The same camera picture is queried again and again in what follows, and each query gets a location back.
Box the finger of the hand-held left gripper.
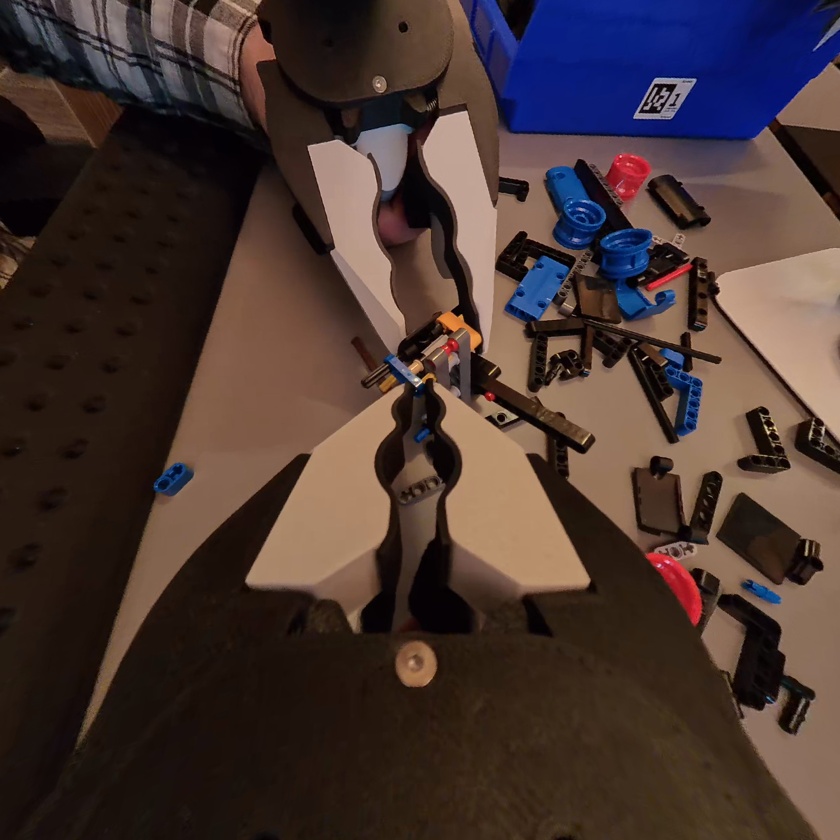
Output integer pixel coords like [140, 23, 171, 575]
[307, 138, 408, 352]
[413, 108, 500, 352]

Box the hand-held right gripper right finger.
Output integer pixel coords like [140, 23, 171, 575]
[408, 384, 595, 632]

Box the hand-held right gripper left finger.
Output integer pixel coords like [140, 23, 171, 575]
[243, 387, 403, 632]

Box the toy brick assembly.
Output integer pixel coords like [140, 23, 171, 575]
[357, 310, 597, 454]

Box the person's left forearm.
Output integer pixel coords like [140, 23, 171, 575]
[0, 0, 270, 142]

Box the grey desk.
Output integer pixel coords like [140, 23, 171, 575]
[79, 112, 840, 840]

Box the person's left hand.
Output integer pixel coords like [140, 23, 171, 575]
[379, 197, 429, 249]

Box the blue long toy panel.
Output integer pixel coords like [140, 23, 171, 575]
[545, 165, 595, 217]

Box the blue toy wheel hub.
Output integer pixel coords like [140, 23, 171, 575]
[553, 199, 606, 250]
[598, 227, 654, 280]

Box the blue flat toy panel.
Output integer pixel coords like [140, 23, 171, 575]
[504, 255, 573, 321]

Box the thin dark grey liftarm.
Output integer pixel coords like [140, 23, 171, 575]
[392, 472, 448, 506]

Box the black hinged toy panel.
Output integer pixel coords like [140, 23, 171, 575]
[715, 492, 824, 586]
[631, 455, 690, 538]

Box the red toy wheel hub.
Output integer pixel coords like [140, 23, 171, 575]
[605, 153, 652, 201]
[645, 553, 703, 627]

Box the blue storage bin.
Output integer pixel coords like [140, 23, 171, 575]
[459, 0, 840, 140]

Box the black thin toy beam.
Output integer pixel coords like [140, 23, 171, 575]
[689, 470, 724, 546]

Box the heap of black blue beams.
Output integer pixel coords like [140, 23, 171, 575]
[495, 159, 723, 446]

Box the blue curved toy panel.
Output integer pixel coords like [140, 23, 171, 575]
[617, 279, 677, 321]

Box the black curved toy panel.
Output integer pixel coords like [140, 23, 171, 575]
[646, 174, 711, 229]

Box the black dotted floor mat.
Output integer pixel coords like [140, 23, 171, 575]
[0, 112, 263, 821]

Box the black angled toy beam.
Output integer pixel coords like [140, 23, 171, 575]
[794, 416, 840, 473]
[737, 407, 791, 473]

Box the white book stand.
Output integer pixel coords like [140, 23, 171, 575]
[714, 248, 840, 441]

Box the person's plaid shirt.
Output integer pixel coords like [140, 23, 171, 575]
[0, 220, 35, 290]

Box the black toy bracket frame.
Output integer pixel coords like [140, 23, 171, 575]
[717, 594, 816, 735]

